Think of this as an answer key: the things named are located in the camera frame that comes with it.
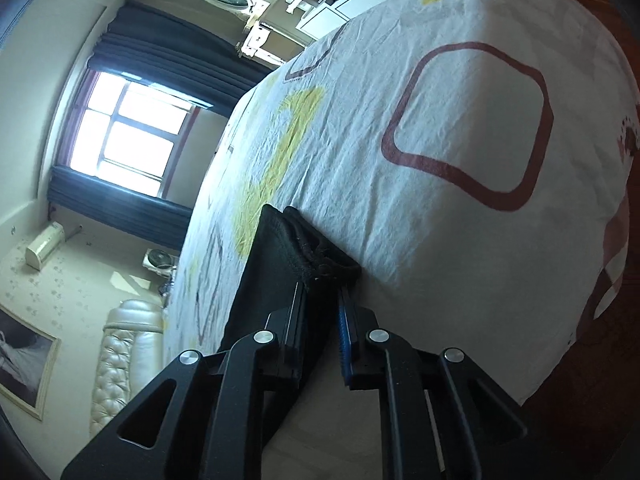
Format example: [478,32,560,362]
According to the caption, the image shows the cream wall air conditioner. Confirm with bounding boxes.
[26,222,67,272]

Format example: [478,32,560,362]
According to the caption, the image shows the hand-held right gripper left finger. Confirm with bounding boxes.
[60,282,308,480]

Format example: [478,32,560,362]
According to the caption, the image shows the framed wall picture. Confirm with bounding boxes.
[0,305,62,422]

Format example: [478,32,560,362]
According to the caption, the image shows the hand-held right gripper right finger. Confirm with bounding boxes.
[336,287,528,480]

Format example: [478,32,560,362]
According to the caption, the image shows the cream vanity dresser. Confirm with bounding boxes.
[235,0,312,70]

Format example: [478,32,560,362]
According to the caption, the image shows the bright window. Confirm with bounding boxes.
[70,72,197,197]

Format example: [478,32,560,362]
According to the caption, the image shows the cream tufted leather headboard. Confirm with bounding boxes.
[89,299,167,439]

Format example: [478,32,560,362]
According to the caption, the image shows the white patterned bed sheet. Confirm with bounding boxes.
[162,0,640,480]

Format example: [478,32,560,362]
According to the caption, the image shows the black pants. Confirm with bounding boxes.
[217,204,362,453]

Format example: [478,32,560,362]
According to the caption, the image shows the white fan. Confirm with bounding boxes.
[142,247,179,279]

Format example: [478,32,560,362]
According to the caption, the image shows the white wardrobe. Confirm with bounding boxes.
[295,0,482,42]

